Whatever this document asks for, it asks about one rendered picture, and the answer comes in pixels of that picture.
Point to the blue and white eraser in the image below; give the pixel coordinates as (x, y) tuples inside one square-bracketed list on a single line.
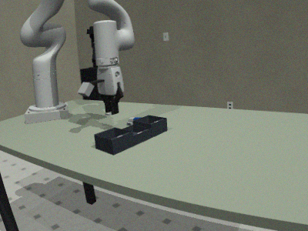
[(133, 118)]

